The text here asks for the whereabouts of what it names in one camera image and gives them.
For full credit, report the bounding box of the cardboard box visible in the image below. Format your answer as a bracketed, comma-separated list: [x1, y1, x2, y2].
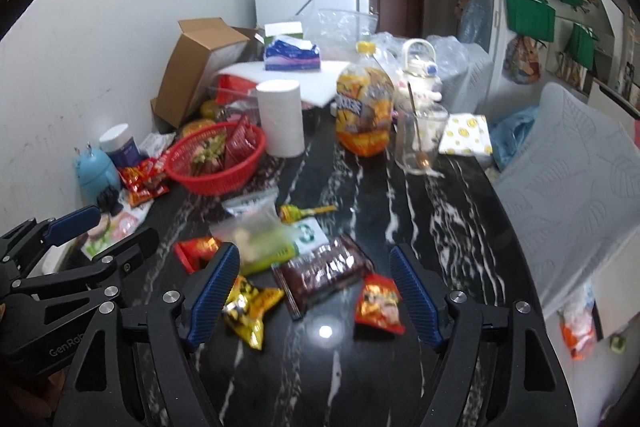
[150, 17, 266, 128]

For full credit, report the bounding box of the white water jug with handle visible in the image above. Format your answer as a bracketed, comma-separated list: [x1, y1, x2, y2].
[399, 39, 444, 106]

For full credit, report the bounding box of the clear glass cup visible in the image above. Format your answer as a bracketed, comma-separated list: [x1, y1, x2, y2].
[394, 104, 450, 173]

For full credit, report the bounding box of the white foam board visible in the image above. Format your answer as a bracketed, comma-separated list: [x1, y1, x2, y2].
[215, 58, 352, 108]

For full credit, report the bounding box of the blue tissue pack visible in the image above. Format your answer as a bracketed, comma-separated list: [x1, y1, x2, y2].
[263, 35, 322, 72]

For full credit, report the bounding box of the blue round gadget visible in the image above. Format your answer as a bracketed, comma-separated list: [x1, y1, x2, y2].
[74, 145, 121, 204]

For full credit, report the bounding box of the green and white snack packet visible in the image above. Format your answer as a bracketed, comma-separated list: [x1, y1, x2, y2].
[270, 217, 329, 269]

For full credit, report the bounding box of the white toilet paper roll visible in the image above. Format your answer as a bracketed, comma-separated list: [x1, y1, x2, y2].
[255, 80, 305, 158]

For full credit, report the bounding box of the white patterned chair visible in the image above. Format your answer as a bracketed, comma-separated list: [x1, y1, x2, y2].
[491, 81, 640, 319]

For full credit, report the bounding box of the patterned hanging bag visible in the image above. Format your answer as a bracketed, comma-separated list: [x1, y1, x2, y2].
[503, 34, 544, 86]

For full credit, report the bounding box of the orange drink bottle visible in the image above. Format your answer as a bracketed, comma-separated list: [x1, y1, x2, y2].
[335, 41, 396, 157]

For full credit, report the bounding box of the dark red snack packet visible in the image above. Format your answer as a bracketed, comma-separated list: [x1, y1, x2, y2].
[224, 114, 259, 168]

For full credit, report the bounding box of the hanging clear plastic cover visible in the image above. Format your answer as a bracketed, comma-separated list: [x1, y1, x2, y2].
[456, 0, 494, 41]

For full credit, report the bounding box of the blue plastic bag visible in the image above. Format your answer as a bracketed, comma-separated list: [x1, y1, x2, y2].
[487, 106, 541, 171]

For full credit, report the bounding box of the orange and white floor bag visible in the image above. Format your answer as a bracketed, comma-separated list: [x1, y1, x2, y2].
[557, 281, 599, 361]

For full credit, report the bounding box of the clear plastic container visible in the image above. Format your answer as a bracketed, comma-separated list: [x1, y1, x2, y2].
[317, 8, 379, 58]

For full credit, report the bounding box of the red plastic basket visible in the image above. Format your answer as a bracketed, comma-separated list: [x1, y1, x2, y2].
[164, 122, 266, 196]

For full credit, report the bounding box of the red orange snack packet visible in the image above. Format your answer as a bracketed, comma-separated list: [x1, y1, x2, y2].
[354, 273, 405, 335]

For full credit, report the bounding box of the white jar with dark label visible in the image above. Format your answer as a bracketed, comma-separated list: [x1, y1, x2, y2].
[98, 123, 142, 168]

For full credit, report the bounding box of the brown snack packet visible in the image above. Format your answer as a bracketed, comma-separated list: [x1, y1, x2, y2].
[272, 234, 374, 321]

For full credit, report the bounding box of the metal spoon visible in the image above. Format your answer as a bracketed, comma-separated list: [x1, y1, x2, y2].
[406, 82, 432, 168]

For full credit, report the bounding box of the clear zip bag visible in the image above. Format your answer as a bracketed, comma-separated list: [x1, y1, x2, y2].
[209, 207, 297, 276]

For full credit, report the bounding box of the pink and green flat packet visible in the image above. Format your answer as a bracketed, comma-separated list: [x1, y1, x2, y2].
[81, 211, 139, 259]

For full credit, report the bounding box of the yellow smiley napkin pack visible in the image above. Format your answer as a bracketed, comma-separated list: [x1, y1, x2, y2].
[438, 113, 494, 156]

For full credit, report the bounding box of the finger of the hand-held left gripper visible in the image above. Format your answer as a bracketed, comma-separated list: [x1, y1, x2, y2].
[10, 227, 161, 375]
[0, 205, 102, 270]

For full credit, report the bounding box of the clear plastic bag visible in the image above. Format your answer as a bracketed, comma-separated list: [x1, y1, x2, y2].
[426, 34, 490, 74]

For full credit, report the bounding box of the yellow snack packet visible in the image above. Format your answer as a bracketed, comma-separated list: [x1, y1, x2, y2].
[222, 276, 285, 351]

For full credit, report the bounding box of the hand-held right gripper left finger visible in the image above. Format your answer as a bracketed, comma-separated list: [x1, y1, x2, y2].
[52, 243, 241, 427]

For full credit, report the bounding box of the small red snack packet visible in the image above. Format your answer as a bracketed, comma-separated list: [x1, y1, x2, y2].
[174, 237, 221, 274]

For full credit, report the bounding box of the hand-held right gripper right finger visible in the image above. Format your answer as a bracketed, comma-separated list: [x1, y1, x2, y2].
[389, 245, 583, 427]

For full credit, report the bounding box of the yellow lollipop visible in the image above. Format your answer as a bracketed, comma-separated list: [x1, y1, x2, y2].
[278, 204, 339, 224]

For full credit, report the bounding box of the pile of red snack packets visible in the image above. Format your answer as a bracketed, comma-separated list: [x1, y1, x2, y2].
[120, 156, 172, 207]

